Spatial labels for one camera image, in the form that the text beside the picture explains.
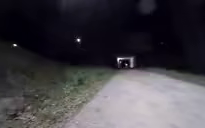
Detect lit underpass tunnel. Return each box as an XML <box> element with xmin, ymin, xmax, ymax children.
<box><xmin>116</xmin><ymin>55</ymin><xmax>136</xmax><ymax>70</ymax></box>

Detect grass verge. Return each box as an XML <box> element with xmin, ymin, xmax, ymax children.
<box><xmin>146</xmin><ymin>67</ymin><xmax>205</xmax><ymax>89</ymax></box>
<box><xmin>0</xmin><ymin>39</ymin><xmax>119</xmax><ymax>128</ymax></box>

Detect grey paved path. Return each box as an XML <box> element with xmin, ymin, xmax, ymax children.
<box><xmin>61</xmin><ymin>68</ymin><xmax>205</xmax><ymax>128</ymax></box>

